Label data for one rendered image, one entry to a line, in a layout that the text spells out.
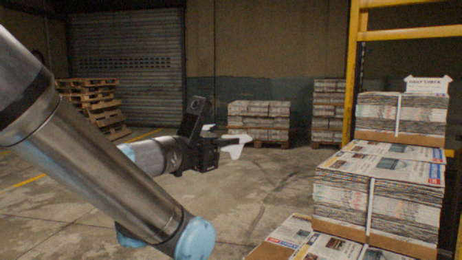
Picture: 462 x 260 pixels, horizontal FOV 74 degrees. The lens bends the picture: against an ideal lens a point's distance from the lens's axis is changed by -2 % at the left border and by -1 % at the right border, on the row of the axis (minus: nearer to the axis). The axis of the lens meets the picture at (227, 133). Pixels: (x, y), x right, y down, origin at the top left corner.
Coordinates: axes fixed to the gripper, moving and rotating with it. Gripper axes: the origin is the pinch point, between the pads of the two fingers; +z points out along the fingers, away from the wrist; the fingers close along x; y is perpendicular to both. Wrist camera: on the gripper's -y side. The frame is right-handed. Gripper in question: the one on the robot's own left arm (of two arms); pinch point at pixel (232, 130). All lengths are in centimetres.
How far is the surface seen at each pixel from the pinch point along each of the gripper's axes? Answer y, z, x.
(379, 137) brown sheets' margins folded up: 14, 97, 15
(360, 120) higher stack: 7, 97, 5
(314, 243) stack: 39, 29, 17
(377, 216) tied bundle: 26, 39, 31
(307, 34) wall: -66, 616, -285
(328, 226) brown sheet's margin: 35, 37, 18
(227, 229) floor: 138, 139, -98
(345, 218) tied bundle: 31, 38, 22
